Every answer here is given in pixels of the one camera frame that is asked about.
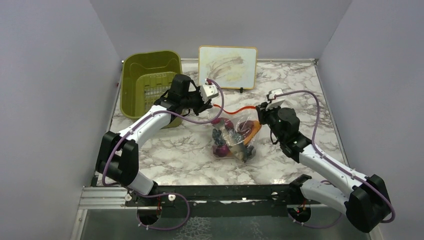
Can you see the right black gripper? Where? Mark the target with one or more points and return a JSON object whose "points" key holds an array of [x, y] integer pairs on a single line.
{"points": [[262, 112]]}

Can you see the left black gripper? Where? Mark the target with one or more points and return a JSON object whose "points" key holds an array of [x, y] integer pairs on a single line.
{"points": [[202, 106]]}

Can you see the orange toy carrot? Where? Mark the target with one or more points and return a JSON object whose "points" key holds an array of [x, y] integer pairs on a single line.
{"points": [[257, 127]]}

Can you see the small magenta toy piece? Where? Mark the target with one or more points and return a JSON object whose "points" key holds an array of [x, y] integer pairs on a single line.
{"points": [[223, 122]]}

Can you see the clear zip bag orange zipper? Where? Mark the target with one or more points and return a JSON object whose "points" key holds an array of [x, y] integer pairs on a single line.
{"points": [[242, 114]]}

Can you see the black toy grape bunch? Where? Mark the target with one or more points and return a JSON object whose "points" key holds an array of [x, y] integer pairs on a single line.
{"points": [[218, 137]]}

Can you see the grey toy fish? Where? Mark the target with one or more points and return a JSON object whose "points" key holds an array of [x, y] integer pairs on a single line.
{"points": [[234, 141]]}

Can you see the olive green plastic bin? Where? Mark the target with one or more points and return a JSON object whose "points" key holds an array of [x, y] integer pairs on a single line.
{"points": [[144, 78]]}

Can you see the pink purple toy onion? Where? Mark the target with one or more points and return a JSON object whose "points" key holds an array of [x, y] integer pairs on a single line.
{"points": [[220, 151]]}

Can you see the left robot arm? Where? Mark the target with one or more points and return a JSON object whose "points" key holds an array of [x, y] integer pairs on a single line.
{"points": [[118, 156]]}

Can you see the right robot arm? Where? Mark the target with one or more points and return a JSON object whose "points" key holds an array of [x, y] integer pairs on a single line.
{"points": [[363, 199]]}

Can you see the framed painting on stand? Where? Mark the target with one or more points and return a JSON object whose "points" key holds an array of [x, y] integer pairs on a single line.
{"points": [[232, 67]]}

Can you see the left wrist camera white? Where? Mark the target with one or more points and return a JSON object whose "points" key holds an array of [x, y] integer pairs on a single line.
{"points": [[208, 92]]}

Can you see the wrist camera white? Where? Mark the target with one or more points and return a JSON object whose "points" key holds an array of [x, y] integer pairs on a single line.
{"points": [[274, 99], [208, 92]]}

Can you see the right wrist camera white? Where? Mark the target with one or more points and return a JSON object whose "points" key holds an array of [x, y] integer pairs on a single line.
{"points": [[274, 99]]}

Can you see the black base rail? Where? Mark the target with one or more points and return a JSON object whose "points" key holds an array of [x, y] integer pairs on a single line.
{"points": [[214, 201]]}

